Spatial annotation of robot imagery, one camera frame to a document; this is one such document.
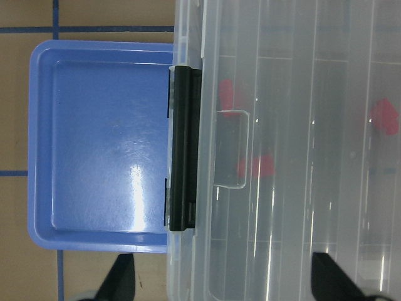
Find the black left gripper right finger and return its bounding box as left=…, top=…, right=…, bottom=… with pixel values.
left=311, top=252, right=372, bottom=301

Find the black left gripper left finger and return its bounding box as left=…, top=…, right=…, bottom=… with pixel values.
left=94, top=253, right=135, bottom=300

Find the red block grasped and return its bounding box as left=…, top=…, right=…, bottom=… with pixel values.
left=237, top=154, right=275, bottom=178

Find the clear plastic box lid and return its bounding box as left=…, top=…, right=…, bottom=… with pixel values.
left=191, top=1, right=400, bottom=300

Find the clear plastic storage box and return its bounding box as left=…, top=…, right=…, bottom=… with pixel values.
left=165, top=1, right=204, bottom=300

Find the blue plastic tray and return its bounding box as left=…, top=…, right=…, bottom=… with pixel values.
left=28, top=40, right=173, bottom=253

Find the red block far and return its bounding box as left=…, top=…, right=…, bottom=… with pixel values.
left=369, top=98, right=400, bottom=135

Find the red block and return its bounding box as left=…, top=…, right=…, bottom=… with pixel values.
left=218, top=79, right=234, bottom=117
left=369, top=98, right=400, bottom=135

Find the black box latch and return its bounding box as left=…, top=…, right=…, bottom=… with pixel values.
left=165, top=66, right=202, bottom=232

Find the red block middle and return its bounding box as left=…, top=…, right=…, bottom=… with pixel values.
left=218, top=79, right=234, bottom=117

